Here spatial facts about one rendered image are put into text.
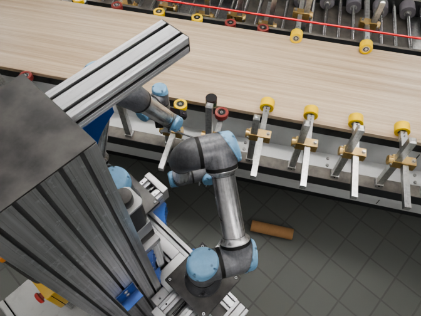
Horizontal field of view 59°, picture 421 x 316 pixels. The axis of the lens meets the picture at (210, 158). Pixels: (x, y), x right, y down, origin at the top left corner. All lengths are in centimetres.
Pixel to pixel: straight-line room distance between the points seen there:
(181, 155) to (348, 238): 190
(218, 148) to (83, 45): 165
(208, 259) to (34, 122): 83
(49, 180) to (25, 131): 12
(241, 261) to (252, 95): 117
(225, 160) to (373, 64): 160
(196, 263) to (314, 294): 148
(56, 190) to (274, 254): 218
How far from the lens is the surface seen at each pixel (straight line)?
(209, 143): 125
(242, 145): 238
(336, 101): 235
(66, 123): 75
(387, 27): 331
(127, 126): 228
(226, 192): 130
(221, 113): 216
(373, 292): 286
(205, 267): 137
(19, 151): 74
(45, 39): 284
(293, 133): 232
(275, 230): 273
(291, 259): 276
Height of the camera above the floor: 258
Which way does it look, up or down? 58 degrees down
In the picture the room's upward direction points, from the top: straight up
